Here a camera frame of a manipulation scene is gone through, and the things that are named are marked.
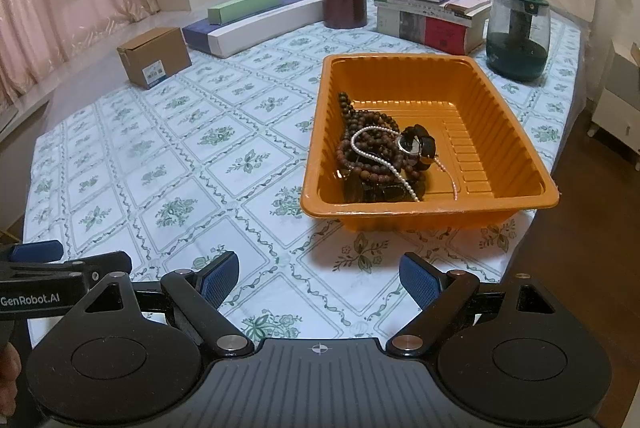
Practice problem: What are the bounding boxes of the floral printed cloth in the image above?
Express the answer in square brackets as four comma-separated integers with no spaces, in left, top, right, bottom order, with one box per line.
[25,0,586,344]

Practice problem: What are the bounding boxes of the small tan box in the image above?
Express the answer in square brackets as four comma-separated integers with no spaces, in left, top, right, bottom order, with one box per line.
[612,38,640,73]

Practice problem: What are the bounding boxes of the orange plastic tray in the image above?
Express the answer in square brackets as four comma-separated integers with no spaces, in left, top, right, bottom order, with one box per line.
[300,52,560,233]

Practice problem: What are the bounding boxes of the white long box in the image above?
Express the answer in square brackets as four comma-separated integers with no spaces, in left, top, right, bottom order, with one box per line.
[207,0,325,57]

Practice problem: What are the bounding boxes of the pale thin book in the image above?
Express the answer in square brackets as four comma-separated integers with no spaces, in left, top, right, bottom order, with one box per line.
[440,0,494,16]

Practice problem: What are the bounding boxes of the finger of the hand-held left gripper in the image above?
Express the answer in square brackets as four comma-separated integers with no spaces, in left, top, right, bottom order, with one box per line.
[0,241,64,263]
[0,252,133,289]

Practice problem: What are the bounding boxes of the blue flat box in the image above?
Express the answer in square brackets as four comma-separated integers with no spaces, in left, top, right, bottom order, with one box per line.
[181,0,318,53]

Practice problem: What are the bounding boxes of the dark bead necklace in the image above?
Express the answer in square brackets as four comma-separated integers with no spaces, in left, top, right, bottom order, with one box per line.
[342,158,431,203]

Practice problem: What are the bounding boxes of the reddish bead bracelet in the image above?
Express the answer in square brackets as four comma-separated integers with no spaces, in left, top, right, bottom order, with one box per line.
[337,130,401,183]

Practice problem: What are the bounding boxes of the person's left hand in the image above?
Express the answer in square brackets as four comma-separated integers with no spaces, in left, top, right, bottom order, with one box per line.
[0,342,23,389]

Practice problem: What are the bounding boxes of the brown cardboard box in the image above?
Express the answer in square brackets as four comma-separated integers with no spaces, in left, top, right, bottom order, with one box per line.
[116,26,193,89]

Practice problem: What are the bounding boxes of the plastic covered mattress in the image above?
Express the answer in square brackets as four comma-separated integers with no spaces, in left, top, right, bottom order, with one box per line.
[0,0,326,229]

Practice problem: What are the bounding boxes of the thin pink chain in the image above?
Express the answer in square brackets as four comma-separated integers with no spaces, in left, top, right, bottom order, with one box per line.
[434,155,461,202]

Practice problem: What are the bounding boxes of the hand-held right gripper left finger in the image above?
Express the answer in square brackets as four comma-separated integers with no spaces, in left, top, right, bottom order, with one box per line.
[82,252,253,359]

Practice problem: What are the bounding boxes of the black band watch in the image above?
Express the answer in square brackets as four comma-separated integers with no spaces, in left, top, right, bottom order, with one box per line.
[397,125,438,171]

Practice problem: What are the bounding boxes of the white pearl necklace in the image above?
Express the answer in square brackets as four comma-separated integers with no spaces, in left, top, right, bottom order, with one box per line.
[350,126,421,203]

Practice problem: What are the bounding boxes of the green long box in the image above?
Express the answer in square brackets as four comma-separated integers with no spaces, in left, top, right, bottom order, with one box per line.
[207,0,281,25]

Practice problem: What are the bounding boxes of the white nightstand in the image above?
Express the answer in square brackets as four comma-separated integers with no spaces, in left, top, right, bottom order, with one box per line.
[590,38,640,171]

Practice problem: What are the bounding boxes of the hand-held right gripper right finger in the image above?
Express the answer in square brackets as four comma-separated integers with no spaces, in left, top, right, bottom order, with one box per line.
[387,253,557,359]

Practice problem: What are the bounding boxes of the brown bead necklace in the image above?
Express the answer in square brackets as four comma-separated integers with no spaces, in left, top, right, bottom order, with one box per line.
[337,92,401,143]

